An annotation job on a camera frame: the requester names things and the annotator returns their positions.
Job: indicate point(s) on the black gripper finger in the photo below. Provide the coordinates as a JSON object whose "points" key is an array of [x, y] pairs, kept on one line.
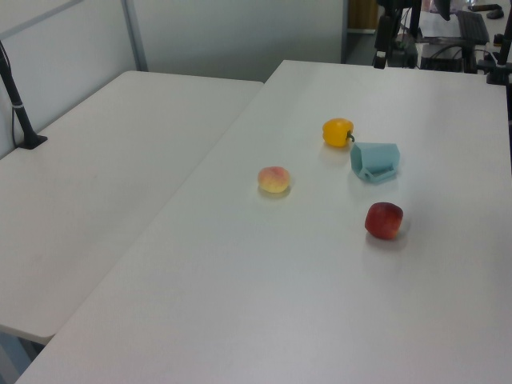
{"points": [[405, 48], [382, 40]]}

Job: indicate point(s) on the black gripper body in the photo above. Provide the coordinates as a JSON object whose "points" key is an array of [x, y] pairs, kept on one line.
{"points": [[400, 6]]}

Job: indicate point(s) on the light blue plastic mug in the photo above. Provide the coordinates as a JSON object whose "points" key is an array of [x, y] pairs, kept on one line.
{"points": [[374, 162]]}

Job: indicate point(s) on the wooden cabinet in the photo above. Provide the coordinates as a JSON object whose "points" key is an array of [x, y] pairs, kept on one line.
{"points": [[361, 14]]}

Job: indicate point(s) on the white paper sheets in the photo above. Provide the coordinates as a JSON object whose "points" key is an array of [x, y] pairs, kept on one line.
{"points": [[438, 24]]}

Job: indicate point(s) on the black equipment box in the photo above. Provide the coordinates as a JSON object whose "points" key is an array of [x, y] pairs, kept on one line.
{"points": [[446, 58]]}

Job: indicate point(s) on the black keyboard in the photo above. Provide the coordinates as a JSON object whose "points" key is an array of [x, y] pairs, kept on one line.
{"points": [[474, 26]]}

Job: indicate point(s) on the yellow bell pepper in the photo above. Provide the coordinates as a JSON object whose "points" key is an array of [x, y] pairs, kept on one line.
{"points": [[337, 132]]}

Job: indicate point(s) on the red apple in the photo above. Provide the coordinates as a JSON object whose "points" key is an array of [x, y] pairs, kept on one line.
{"points": [[384, 221]]}

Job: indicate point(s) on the pink yellow peach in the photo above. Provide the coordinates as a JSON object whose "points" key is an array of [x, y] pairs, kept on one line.
{"points": [[274, 180]]}

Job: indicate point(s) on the white adjoining table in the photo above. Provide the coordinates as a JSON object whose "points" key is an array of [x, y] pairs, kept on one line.
{"points": [[100, 192]]}

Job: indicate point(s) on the black pole with base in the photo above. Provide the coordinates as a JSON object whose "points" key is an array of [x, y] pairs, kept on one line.
{"points": [[18, 108]]}

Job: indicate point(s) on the black camera stand clamp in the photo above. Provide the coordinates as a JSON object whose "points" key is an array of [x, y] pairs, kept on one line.
{"points": [[500, 60]]}

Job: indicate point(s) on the grey partition post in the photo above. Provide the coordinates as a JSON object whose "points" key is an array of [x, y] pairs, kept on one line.
{"points": [[134, 36]]}

